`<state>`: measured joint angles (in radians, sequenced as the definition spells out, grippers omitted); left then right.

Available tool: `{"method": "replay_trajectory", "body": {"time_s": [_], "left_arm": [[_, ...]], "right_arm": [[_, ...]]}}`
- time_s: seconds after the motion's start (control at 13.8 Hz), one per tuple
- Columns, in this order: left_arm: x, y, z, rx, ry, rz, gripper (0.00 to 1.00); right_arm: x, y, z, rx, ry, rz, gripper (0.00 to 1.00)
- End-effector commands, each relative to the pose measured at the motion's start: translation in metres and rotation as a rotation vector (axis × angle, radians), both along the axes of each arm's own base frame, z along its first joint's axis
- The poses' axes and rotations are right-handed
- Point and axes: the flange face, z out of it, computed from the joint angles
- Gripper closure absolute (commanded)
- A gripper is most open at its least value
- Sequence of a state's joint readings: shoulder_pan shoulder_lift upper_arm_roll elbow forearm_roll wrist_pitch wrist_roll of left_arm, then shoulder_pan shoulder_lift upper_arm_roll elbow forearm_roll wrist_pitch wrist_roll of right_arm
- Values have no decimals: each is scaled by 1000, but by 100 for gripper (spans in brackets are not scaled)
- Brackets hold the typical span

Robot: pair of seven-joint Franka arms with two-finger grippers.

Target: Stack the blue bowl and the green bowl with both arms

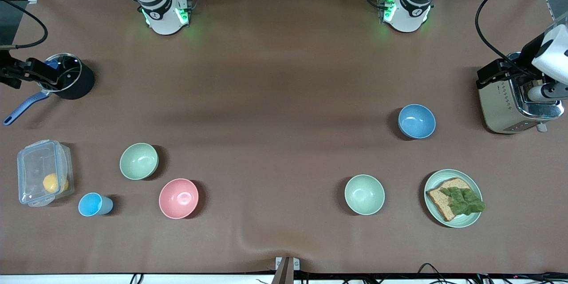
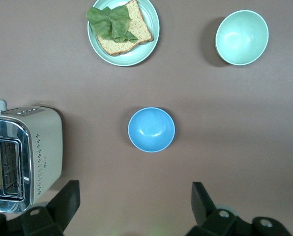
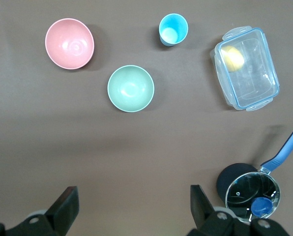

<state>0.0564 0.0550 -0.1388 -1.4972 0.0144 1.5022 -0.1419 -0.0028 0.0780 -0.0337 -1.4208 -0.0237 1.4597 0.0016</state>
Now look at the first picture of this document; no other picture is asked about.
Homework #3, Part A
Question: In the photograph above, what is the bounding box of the blue bowl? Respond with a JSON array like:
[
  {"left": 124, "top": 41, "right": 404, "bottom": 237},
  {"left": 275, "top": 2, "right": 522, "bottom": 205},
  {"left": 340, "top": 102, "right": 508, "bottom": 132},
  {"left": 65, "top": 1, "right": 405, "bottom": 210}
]
[{"left": 398, "top": 104, "right": 437, "bottom": 140}]

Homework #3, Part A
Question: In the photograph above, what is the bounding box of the pale green bowl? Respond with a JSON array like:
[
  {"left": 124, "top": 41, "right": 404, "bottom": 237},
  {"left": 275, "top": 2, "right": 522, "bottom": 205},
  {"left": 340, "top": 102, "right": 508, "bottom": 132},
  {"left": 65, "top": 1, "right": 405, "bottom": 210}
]
[
  {"left": 344, "top": 174, "right": 386, "bottom": 216},
  {"left": 119, "top": 143, "right": 159, "bottom": 181}
]

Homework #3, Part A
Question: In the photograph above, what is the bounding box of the pink bowl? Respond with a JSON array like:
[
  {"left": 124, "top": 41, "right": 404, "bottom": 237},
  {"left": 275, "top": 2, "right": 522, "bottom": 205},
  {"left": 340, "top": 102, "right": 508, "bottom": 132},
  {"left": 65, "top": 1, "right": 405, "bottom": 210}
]
[{"left": 159, "top": 178, "right": 199, "bottom": 220}]

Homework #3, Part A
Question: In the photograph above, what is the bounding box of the glass lid with blue knob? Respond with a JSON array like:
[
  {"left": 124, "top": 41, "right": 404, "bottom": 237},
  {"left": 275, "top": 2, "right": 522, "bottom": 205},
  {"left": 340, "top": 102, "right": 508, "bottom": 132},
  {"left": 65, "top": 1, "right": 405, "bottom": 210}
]
[{"left": 44, "top": 53, "right": 83, "bottom": 92}]

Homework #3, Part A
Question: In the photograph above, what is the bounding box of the silver toaster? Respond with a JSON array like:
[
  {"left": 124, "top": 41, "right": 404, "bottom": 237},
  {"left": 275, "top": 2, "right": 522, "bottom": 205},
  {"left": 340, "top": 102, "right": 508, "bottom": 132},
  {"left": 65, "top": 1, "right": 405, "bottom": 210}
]
[{"left": 477, "top": 51, "right": 565, "bottom": 134}]

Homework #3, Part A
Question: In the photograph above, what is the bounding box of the clear plastic lidded container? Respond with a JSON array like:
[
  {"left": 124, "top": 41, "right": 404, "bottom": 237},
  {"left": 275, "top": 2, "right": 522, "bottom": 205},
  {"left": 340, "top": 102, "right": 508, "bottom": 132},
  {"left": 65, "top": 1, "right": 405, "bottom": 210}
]
[{"left": 17, "top": 140, "right": 75, "bottom": 207}]

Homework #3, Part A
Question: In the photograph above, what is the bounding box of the yellow round fruit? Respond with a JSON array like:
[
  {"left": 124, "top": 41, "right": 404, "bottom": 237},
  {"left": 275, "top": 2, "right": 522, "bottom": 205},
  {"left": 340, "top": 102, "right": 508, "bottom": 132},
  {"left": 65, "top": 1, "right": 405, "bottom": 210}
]
[{"left": 43, "top": 173, "right": 70, "bottom": 194}]

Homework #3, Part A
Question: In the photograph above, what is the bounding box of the green lettuce leaf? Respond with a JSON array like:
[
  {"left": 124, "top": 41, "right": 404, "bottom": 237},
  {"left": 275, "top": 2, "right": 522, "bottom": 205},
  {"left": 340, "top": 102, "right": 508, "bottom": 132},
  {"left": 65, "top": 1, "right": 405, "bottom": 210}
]
[{"left": 439, "top": 186, "right": 486, "bottom": 216}]

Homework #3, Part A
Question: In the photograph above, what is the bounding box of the brown bread slice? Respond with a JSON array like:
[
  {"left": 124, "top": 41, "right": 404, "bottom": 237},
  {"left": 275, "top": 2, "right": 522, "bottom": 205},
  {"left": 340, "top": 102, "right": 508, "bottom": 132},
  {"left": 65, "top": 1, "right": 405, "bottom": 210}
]
[{"left": 426, "top": 177, "right": 473, "bottom": 222}]

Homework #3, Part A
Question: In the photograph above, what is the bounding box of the blue plastic cup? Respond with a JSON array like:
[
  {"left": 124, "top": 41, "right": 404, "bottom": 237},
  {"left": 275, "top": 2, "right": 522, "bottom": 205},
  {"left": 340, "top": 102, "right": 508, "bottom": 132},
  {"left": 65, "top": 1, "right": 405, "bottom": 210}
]
[{"left": 78, "top": 192, "right": 114, "bottom": 217}]

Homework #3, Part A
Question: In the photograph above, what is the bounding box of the pale green plate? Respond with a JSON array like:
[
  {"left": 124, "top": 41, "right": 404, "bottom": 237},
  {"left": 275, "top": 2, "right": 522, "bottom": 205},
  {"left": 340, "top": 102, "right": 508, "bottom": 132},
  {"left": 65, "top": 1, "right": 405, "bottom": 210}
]
[{"left": 424, "top": 169, "right": 483, "bottom": 229}]

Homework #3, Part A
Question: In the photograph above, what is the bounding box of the plain table cover cloth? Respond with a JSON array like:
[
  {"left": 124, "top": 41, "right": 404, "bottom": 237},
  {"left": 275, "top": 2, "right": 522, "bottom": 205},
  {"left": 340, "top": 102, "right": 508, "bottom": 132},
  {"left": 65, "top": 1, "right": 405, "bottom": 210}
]
[{"left": 0, "top": 0, "right": 568, "bottom": 275}]

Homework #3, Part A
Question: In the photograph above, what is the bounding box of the black pot with blue handle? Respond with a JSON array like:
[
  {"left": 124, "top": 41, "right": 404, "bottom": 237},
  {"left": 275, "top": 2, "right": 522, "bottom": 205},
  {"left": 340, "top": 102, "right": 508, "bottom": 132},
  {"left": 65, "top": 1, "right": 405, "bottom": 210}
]
[{"left": 4, "top": 53, "right": 95, "bottom": 126}]

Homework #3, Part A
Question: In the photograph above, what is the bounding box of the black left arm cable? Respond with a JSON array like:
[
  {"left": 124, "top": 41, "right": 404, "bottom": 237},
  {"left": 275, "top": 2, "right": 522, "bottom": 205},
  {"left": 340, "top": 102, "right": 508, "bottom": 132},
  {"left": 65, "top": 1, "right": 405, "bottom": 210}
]
[{"left": 474, "top": 0, "right": 568, "bottom": 74}]

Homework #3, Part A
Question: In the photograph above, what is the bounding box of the black looped cable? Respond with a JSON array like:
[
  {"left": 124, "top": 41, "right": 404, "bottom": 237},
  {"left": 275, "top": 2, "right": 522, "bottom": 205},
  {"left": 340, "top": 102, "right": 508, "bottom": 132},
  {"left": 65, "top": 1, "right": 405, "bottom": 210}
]
[{"left": 417, "top": 263, "right": 449, "bottom": 284}]

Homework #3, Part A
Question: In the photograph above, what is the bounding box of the metal clamp bracket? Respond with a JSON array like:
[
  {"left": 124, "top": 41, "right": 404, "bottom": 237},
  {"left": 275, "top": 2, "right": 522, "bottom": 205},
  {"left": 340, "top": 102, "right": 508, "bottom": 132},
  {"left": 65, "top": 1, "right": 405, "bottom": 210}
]
[{"left": 275, "top": 256, "right": 300, "bottom": 284}]

